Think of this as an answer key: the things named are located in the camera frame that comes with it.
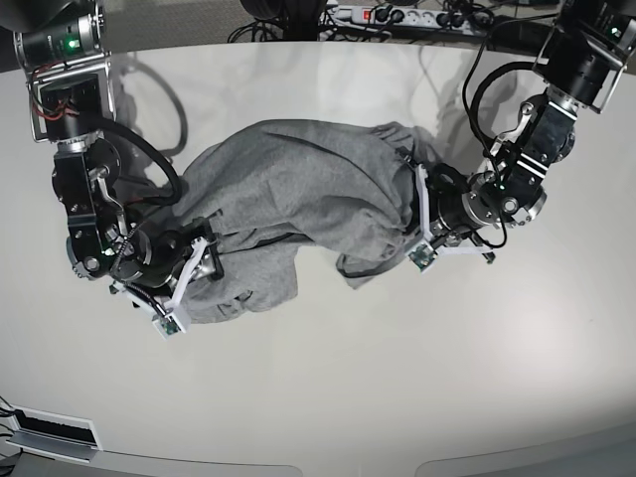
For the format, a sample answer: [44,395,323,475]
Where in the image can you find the tangled black cables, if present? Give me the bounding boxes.
[228,0,398,44]

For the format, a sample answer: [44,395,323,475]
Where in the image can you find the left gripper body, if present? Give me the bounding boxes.
[426,163,477,234]

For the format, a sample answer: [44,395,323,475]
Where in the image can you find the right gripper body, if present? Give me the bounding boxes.
[111,228,222,297]

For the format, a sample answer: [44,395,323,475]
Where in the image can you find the white power strip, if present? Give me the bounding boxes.
[325,1,495,36]

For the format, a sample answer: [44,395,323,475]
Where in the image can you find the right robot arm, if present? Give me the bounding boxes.
[1,1,224,297]

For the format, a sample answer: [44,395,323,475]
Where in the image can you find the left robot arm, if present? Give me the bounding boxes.
[419,1,635,253]

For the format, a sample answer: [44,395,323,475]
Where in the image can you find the grey cable tray slot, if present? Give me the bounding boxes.
[8,406,103,463]

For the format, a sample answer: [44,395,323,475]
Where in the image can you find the grey t-shirt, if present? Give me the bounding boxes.
[173,119,439,324]

